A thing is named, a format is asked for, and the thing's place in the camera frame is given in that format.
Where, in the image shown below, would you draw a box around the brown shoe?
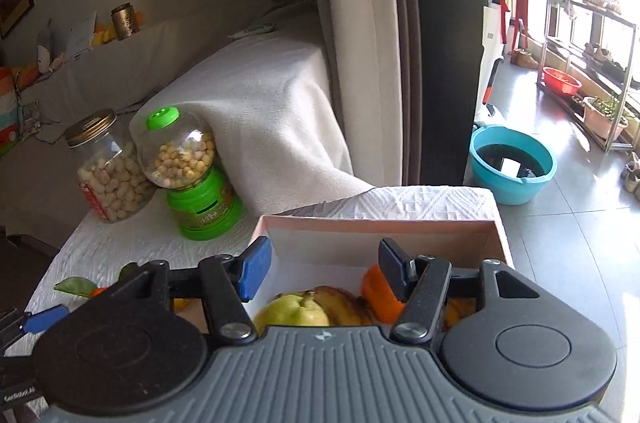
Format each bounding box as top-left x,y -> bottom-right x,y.
510,49 -> 542,70

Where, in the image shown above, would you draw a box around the white textured tablecloth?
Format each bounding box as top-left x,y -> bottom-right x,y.
0,185 -> 501,419

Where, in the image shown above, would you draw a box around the blue plastic basin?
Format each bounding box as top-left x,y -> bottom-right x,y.
469,125 -> 558,206

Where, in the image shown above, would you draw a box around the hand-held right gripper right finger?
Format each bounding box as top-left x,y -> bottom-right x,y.
378,238 -> 544,347

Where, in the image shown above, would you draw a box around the white paper envelope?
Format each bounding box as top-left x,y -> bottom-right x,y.
50,10 -> 98,64

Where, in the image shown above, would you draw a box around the bronze tin canister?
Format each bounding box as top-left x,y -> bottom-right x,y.
111,3 -> 141,41

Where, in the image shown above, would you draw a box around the green candy dispenser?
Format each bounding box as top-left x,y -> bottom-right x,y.
131,105 -> 248,242

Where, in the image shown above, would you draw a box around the pink planter with plants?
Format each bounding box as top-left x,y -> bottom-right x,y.
582,95 -> 631,140

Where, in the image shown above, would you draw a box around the beige covered sofa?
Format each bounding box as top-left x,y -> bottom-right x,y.
0,3 -> 321,249

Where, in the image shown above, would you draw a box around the colourful striped bag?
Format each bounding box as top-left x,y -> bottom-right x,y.
0,68 -> 41,158

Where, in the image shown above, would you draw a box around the peanut jar with gold lid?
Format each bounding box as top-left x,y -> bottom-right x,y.
64,109 -> 157,224

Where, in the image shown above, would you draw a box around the beige curtain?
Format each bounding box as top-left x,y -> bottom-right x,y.
300,0 -> 423,186

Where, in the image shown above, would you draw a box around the yellow plush toys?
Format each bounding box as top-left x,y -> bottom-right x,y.
92,10 -> 146,48

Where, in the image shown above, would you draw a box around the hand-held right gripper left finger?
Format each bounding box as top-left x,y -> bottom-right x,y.
120,235 -> 274,347

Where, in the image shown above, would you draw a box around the metal shoe rack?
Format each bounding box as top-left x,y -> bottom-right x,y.
537,0 -> 640,154

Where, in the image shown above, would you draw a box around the light green leaf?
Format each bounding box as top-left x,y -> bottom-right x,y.
54,277 -> 98,299

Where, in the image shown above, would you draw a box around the yellow pear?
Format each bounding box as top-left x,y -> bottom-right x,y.
253,294 -> 331,335

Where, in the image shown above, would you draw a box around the white fleece blanket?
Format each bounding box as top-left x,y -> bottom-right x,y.
132,14 -> 376,216

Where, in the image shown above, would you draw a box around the large orange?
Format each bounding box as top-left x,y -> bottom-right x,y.
361,264 -> 406,325

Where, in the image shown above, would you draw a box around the brown overripe banana bunch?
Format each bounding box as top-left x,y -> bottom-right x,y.
277,285 -> 375,328

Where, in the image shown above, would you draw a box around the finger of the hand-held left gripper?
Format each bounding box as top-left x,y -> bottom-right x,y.
0,304 -> 71,351
0,353 -> 49,407

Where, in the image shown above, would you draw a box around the red plastic basket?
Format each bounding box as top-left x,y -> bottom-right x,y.
541,67 -> 583,98

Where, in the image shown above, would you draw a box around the white cardboard box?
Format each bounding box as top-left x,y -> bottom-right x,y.
207,215 -> 516,335

